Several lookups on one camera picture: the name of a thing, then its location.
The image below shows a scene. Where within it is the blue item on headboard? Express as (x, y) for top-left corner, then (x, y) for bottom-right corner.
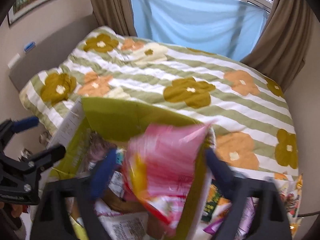
(23, 41), (36, 54)

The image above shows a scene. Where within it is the black cable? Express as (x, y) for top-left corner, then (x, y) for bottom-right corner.
(295, 211), (320, 218)

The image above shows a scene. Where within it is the dark brown snack bag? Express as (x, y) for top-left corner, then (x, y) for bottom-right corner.
(84, 132), (117, 171)

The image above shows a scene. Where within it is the left brown curtain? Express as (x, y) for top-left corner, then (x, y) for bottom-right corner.
(91, 0), (137, 36)

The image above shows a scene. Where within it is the small dark green packet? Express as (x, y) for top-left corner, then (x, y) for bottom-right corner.
(201, 179), (222, 223)

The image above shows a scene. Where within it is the green cardboard box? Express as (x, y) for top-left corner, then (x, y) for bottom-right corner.
(43, 98), (211, 239)

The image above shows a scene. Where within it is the right brown curtain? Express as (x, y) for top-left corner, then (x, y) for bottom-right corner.
(241, 0), (313, 91)

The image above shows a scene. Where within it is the grey bed headboard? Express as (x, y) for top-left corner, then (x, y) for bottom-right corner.
(9, 14), (99, 91)

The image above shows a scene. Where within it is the floral striped quilt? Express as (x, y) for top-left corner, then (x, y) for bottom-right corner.
(19, 26), (298, 180)

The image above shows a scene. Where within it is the brown curtain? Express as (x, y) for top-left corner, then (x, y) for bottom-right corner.
(91, 0), (137, 36)
(241, 0), (313, 91)

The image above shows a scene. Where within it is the purple snack bag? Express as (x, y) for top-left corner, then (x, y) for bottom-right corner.
(203, 197), (258, 238)

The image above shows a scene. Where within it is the light blue window sheet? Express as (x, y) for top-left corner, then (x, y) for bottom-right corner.
(131, 0), (268, 61)

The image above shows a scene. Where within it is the pink snack bag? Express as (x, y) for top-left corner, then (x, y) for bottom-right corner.
(122, 124), (212, 235)

